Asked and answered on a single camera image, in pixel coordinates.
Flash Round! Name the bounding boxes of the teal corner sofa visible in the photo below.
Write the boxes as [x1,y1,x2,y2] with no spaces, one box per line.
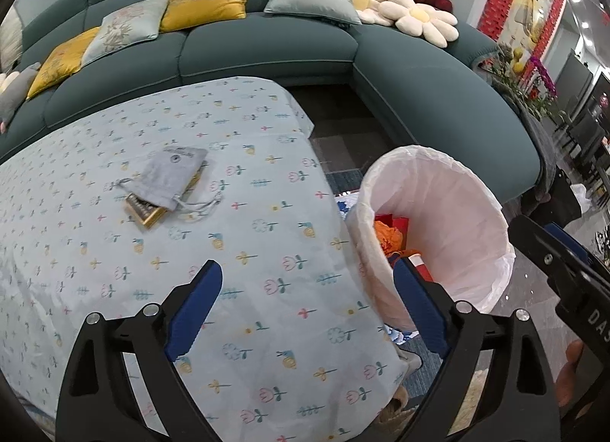
[0,0,542,185]

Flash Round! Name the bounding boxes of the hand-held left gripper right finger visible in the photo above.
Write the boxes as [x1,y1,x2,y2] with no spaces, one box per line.
[393,256,563,442]

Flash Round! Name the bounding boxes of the white plastic bin liner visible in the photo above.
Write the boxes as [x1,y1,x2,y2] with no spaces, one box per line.
[355,145,516,315]

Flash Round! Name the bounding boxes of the potted flowering plant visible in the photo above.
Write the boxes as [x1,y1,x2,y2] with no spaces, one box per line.
[481,42,569,121]

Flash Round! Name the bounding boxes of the red paper wall decoration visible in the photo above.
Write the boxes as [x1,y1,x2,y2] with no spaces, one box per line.
[477,0,571,59]

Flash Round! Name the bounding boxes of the red and white noodle cup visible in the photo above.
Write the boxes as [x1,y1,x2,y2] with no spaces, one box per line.
[403,249,433,281]

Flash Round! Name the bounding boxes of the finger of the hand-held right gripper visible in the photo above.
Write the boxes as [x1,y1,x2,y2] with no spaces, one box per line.
[507,214,610,312]
[543,223,605,272]

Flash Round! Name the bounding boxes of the light blue embroidered cushion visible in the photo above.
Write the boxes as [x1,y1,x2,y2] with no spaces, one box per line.
[263,0,363,27]
[82,0,170,66]

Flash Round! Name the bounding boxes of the black chair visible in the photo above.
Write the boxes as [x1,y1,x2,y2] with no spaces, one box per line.
[553,107,602,167]

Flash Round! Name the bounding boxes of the large yellow embroidered cushion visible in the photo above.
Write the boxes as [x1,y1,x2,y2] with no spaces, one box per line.
[159,0,253,34]

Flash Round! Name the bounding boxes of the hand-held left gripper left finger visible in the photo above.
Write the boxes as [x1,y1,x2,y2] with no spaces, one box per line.
[56,259,224,442]

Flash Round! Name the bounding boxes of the round pale bin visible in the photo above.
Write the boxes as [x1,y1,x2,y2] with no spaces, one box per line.
[344,145,516,333]

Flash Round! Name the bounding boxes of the red cardboard box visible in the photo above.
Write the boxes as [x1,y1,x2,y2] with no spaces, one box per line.
[376,214,412,234]

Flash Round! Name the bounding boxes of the orange plastic bag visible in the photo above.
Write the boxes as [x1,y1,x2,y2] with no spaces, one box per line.
[373,220,407,258]

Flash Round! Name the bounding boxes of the flat gold box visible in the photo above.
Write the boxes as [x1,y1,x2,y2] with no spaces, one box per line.
[125,161,209,228]

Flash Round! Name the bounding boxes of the grey throw blanket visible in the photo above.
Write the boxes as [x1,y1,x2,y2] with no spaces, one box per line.
[517,103,559,205]

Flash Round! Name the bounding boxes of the grey drawstring pouch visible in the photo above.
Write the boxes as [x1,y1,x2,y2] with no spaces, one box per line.
[116,145,224,223]

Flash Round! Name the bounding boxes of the beige slipper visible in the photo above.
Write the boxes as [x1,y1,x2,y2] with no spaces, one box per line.
[376,384,421,429]
[395,348,425,377]

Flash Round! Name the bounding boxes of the white plastic bag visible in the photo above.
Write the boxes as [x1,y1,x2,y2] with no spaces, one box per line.
[569,182,594,214]

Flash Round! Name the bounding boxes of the floral light blue tablecloth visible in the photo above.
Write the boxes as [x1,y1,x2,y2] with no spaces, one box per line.
[0,76,407,442]

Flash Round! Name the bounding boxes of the person's right hand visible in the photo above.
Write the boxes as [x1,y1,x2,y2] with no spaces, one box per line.
[554,339,585,408]

